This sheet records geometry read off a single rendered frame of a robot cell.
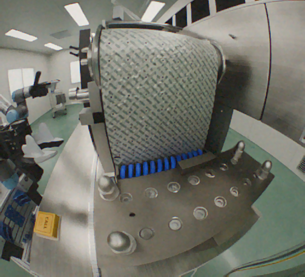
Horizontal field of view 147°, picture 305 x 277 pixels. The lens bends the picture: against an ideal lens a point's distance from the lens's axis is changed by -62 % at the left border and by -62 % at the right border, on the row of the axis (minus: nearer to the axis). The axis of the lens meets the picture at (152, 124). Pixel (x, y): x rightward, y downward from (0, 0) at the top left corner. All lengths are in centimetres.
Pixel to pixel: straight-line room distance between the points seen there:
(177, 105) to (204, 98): 7
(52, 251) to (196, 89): 52
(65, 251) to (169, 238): 27
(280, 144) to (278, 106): 248
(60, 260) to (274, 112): 59
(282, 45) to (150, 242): 41
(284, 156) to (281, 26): 261
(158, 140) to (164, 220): 15
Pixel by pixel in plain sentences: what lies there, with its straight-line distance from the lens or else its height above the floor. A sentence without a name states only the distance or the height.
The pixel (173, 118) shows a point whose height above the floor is 113.
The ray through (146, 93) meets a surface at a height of 118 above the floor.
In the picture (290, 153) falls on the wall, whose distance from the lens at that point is 277.
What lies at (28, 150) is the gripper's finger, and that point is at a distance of 29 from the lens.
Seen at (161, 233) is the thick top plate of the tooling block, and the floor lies 103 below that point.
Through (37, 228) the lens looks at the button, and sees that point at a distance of 41.
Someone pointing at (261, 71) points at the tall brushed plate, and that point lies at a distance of 32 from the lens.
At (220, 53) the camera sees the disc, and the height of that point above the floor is 128.
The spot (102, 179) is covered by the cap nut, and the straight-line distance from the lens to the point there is 19.
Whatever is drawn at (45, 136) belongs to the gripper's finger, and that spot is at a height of 111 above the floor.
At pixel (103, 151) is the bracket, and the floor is 102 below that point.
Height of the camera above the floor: 122
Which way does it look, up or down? 25 degrees down
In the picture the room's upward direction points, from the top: 1 degrees clockwise
